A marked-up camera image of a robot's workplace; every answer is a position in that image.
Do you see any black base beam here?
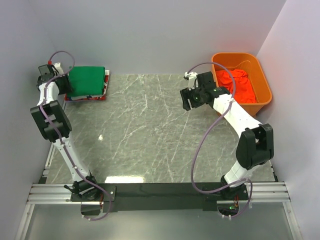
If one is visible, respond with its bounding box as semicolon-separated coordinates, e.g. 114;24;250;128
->
70;182;249;213

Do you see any orange plastic basket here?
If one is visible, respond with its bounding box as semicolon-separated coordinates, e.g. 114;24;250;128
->
211;52;272;117

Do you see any green t shirt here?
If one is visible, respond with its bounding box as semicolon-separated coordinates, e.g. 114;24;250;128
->
67;66;105;98

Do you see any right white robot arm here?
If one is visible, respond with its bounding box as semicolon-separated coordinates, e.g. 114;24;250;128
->
180;71;274;195

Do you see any folded blue t shirt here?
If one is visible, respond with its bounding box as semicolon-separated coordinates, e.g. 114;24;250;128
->
64;94;106;101

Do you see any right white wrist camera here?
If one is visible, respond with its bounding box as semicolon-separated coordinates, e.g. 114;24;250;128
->
183;71;199;90

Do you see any orange t shirt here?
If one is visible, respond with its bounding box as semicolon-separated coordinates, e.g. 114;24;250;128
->
215;69;257;104

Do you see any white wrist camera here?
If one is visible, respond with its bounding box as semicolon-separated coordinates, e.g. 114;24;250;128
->
183;71;199;90
48;60;64;76

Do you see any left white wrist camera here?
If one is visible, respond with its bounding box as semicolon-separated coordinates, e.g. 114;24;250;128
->
48;60;64;76

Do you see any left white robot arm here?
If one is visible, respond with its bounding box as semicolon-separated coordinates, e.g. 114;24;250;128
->
30;61;101;201

